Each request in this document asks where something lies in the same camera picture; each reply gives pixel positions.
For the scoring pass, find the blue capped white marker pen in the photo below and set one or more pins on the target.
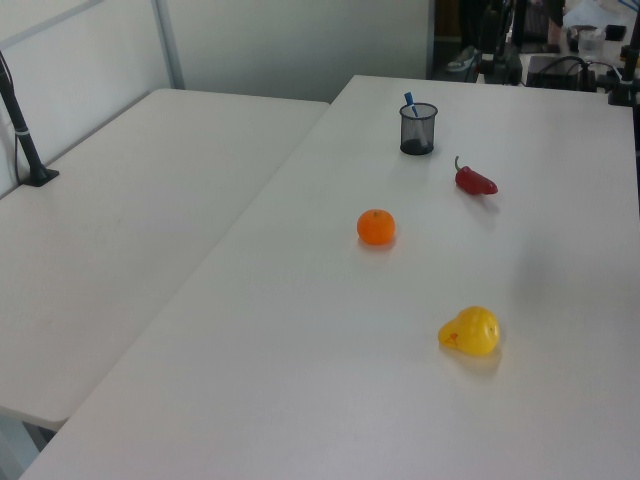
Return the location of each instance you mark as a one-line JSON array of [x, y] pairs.
[[410, 100]]

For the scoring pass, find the black mesh pen holder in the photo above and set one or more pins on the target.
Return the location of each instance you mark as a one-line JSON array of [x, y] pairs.
[[418, 132]]

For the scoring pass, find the orange tangerine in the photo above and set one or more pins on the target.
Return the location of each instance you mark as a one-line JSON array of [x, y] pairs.
[[375, 227]]

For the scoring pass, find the red chili pepper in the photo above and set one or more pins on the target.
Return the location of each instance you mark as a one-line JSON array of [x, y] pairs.
[[472, 181]]

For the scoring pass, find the yellow pear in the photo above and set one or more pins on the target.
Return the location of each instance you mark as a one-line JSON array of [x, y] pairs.
[[472, 331]]

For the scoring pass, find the white side table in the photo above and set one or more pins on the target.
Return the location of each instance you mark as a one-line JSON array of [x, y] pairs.
[[125, 210]]

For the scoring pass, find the white green sneaker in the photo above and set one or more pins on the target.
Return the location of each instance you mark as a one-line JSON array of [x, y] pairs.
[[462, 60]]

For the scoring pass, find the black tripod stand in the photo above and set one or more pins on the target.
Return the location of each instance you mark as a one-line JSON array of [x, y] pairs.
[[500, 55]]

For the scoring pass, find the black flat box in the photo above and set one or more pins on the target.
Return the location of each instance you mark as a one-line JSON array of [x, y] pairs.
[[552, 72]]

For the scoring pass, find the clear plastic container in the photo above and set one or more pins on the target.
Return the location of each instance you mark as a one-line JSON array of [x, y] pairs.
[[591, 42]]

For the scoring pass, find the small black device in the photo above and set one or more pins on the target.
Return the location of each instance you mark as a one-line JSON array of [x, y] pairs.
[[616, 33]]

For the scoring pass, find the grey metal partition post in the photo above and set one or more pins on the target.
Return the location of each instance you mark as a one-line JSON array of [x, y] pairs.
[[169, 45]]

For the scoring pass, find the black pole camera stand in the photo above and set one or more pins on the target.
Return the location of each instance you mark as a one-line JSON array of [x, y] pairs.
[[22, 135]]

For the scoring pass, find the black clamp mount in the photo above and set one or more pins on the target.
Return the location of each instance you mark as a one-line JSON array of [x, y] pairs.
[[627, 75]]

